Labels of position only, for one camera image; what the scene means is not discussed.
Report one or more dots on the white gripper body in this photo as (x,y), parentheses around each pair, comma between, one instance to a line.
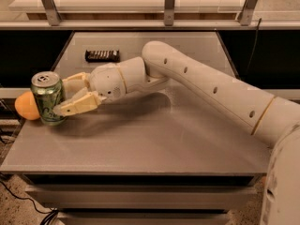
(106,81)

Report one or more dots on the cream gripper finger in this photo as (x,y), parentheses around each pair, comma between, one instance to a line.
(77,86)
(82,102)

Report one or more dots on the green soda can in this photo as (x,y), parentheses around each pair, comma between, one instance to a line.
(48,92)

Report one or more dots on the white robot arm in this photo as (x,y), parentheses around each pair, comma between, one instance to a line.
(273,120)

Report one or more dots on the dark striped snack bar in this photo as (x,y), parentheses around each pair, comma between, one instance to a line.
(102,56)

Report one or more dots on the orange fruit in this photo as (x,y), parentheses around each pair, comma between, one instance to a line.
(26,106)

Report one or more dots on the metal frame rail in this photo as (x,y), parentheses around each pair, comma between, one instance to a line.
(101,15)

